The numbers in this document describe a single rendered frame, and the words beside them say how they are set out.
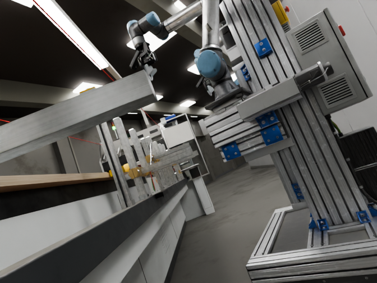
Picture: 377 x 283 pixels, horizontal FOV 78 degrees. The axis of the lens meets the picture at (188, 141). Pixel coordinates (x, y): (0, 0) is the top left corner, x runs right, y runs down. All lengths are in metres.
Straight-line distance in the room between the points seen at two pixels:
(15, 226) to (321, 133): 1.30
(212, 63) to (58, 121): 0.96
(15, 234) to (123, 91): 0.62
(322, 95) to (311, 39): 0.28
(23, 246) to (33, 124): 0.56
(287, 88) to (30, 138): 0.95
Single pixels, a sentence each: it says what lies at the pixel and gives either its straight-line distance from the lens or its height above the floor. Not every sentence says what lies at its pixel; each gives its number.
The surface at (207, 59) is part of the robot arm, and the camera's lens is 1.19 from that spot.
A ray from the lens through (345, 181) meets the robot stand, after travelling 1.42.
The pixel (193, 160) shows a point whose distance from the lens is 3.99.
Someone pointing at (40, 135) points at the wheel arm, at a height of 0.83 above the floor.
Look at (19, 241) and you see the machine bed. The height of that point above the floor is 0.73.
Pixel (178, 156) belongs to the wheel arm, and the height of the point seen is 0.84.
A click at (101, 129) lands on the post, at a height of 1.04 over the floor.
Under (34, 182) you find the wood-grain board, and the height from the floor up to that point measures 0.88.
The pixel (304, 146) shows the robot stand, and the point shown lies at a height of 0.65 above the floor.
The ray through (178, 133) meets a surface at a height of 1.45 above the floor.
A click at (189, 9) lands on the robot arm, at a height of 1.60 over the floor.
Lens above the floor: 0.73
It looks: 8 degrees up
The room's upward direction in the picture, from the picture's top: 21 degrees counter-clockwise
